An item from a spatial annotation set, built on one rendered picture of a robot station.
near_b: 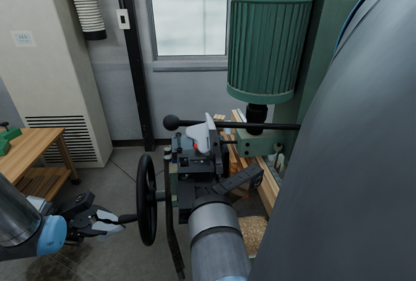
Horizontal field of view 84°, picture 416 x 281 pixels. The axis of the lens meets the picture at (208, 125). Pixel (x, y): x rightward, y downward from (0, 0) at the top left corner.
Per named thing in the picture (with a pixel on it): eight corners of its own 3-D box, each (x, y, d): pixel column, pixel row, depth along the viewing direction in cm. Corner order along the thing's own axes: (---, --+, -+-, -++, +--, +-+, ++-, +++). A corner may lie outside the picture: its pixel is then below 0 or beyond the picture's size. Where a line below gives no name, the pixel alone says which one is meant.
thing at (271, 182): (230, 119, 102) (231, 109, 100) (234, 119, 103) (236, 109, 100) (293, 251, 52) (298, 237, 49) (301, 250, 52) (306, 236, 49)
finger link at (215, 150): (210, 126, 43) (213, 174, 40) (218, 126, 43) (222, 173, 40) (206, 135, 47) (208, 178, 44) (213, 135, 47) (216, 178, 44)
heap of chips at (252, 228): (212, 223, 58) (212, 213, 56) (265, 216, 60) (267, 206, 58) (219, 259, 50) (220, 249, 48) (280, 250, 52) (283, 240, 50)
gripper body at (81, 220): (89, 223, 68) (43, 214, 64) (98, 204, 65) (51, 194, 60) (80, 248, 62) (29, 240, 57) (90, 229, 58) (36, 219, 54)
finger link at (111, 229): (119, 237, 67) (86, 231, 64) (127, 225, 65) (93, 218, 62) (117, 247, 65) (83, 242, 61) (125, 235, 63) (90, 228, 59)
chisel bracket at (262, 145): (233, 148, 76) (234, 126, 71) (273, 144, 77) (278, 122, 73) (239, 163, 69) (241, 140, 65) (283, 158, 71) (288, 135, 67)
